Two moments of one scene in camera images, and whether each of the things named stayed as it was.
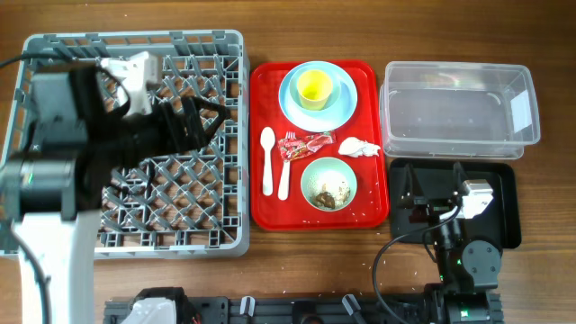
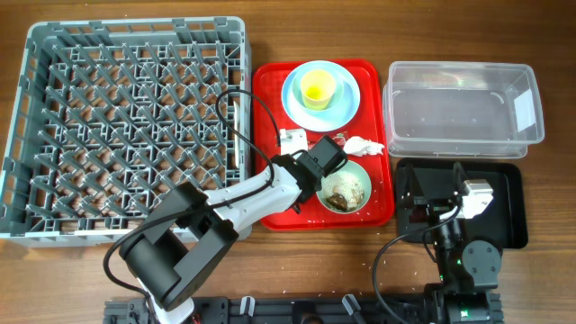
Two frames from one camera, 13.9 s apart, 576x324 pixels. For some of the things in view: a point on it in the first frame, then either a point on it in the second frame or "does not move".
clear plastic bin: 461,112 does not move
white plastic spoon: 267,139 → 236,121
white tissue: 355,148 does not move
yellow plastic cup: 314,88 does not move
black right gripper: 431,209 does not move
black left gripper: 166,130 → 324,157
